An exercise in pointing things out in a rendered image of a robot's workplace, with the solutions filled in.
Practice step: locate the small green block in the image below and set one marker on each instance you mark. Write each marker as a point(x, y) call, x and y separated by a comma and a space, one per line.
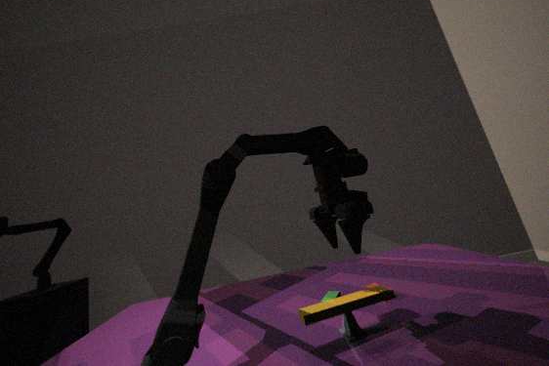
point(331, 295)

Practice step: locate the yellow bar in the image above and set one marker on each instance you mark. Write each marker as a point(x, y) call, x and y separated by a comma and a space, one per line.
point(314, 313)

